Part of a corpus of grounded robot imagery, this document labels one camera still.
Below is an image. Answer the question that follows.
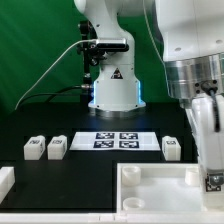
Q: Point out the white square tabletop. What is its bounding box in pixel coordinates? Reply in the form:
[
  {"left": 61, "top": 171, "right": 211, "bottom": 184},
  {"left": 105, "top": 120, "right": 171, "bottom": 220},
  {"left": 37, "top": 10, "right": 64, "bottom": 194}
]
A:
[{"left": 116, "top": 162, "right": 224, "bottom": 214}]

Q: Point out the white camera cable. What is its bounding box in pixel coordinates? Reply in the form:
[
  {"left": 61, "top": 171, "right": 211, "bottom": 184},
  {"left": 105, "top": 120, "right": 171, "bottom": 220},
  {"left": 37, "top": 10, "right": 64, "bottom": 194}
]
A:
[{"left": 14, "top": 39, "right": 98, "bottom": 111}]

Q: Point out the thin white hanging cable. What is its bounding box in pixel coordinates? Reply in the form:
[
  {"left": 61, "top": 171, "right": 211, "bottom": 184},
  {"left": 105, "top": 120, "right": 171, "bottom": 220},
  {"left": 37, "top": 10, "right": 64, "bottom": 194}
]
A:
[{"left": 142, "top": 0, "right": 166, "bottom": 63}]

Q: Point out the white sheet with tags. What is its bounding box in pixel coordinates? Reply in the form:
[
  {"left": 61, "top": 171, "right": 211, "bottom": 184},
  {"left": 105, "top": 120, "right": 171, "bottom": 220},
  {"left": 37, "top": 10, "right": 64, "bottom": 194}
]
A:
[{"left": 70, "top": 132, "right": 160, "bottom": 151}]

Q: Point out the white obstacle fence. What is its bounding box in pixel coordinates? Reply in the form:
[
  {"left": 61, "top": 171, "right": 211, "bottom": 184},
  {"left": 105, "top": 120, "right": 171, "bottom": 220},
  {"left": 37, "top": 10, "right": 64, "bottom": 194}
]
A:
[{"left": 0, "top": 166, "right": 224, "bottom": 224}]

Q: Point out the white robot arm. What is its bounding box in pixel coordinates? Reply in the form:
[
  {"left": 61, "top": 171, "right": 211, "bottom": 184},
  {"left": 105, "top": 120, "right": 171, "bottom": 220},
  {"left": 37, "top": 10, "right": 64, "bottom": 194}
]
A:
[{"left": 74, "top": 0, "right": 224, "bottom": 174}]

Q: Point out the black base cable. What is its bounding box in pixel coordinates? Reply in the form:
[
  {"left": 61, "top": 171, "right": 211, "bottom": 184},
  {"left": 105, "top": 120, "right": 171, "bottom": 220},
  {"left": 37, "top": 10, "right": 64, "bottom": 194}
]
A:
[{"left": 19, "top": 84, "right": 94, "bottom": 107}]

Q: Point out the silver camera on stand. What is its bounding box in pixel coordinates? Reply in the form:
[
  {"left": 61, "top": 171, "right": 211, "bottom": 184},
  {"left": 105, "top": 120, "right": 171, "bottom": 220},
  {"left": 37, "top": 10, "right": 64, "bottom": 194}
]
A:
[{"left": 96, "top": 38, "right": 129, "bottom": 52}]

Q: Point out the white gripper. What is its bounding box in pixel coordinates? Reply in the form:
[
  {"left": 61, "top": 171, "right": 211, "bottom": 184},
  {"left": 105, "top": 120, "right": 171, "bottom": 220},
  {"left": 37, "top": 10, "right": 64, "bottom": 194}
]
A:
[{"left": 186, "top": 95, "right": 224, "bottom": 173}]

